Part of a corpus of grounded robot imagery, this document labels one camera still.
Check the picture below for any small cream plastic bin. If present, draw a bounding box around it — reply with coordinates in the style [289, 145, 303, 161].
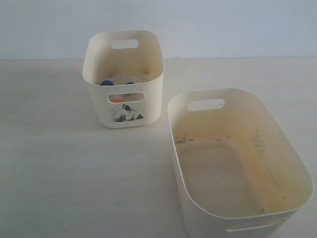
[82, 30, 164, 128]

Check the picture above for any large cream plastic bin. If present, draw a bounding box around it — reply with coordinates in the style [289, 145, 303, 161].
[167, 88, 314, 238]

